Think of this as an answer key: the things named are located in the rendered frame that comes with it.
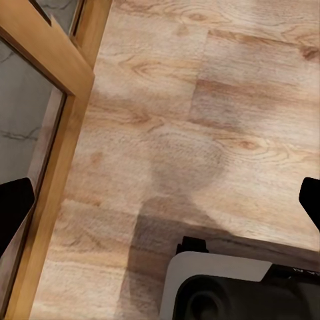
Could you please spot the door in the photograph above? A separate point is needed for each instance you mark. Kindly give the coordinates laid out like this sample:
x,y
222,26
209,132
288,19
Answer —
x,y
48,50

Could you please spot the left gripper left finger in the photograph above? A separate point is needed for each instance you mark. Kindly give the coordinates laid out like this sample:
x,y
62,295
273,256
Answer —
x,y
16,199

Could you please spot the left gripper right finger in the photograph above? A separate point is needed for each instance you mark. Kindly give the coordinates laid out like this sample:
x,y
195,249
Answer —
x,y
309,198

